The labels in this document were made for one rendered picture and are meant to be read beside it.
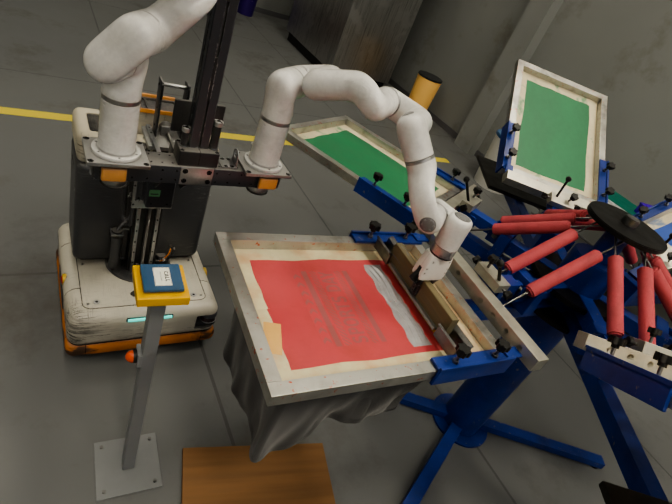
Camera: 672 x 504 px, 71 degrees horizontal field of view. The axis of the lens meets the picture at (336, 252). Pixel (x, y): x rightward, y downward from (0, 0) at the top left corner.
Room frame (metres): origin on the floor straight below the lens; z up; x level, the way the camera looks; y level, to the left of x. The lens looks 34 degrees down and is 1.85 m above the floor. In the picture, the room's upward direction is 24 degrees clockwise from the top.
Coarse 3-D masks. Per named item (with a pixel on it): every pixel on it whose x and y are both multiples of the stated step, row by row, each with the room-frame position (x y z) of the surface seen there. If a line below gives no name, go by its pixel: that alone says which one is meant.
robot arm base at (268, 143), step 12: (264, 132) 1.33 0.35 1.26; (276, 132) 1.33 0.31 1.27; (252, 144) 1.41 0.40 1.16; (264, 144) 1.33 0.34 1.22; (276, 144) 1.34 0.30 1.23; (252, 156) 1.34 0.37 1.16; (264, 156) 1.33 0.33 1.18; (276, 156) 1.35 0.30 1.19; (264, 168) 1.33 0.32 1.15; (276, 168) 1.36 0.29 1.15
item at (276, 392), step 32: (224, 256) 1.04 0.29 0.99; (416, 256) 1.52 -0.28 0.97; (448, 288) 1.37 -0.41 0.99; (256, 320) 0.86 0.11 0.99; (480, 320) 1.27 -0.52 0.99; (256, 352) 0.76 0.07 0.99; (288, 384) 0.71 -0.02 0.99; (320, 384) 0.75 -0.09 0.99; (352, 384) 0.79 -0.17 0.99; (384, 384) 0.86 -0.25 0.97
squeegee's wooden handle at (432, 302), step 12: (396, 252) 1.37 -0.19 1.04; (408, 252) 1.36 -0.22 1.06; (396, 264) 1.35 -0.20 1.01; (408, 264) 1.31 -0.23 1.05; (408, 276) 1.29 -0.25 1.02; (420, 288) 1.24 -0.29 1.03; (432, 288) 1.22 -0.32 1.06; (420, 300) 1.22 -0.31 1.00; (432, 300) 1.18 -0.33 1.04; (444, 300) 1.19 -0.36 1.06; (432, 312) 1.17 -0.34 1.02; (444, 312) 1.14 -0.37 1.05; (444, 324) 1.12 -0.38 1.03; (456, 324) 1.12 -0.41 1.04
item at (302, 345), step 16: (368, 304) 1.15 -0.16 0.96; (384, 304) 1.18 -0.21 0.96; (272, 320) 0.92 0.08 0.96; (288, 320) 0.94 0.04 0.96; (304, 320) 0.97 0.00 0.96; (384, 320) 1.11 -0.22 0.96; (416, 320) 1.17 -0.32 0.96; (288, 336) 0.89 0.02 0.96; (304, 336) 0.91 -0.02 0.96; (400, 336) 1.07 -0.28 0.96; (432, 336) 1.13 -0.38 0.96; (288, 352) 0.83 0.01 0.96; (304, 352) 0.86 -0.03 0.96; (320, 352) 0.88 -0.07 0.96; (336, 352) 0.90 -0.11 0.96; (352, 352) 0.93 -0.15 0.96; (368, 352) 0.95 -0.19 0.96; (384, 352) 0.98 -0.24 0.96; (400, 352) 1.01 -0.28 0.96; (416, 352) 1.04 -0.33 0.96; (304, 368) 0.81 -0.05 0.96
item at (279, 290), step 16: (256, 272) 1.07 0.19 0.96; (272, 272) 1.10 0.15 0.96; (288, 272) 1.13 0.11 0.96; (352, 272) 1.27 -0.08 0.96; (384, 272) 1.35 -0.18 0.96; (272, 288) 1.03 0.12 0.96; (288, 288) 1.06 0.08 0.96; (368, 288) 1.23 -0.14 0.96; (400, 288) 1.30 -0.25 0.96; (272, 304) 0.97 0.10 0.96; (288, 304) 1.00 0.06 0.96; (304, 304) 1.03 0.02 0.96
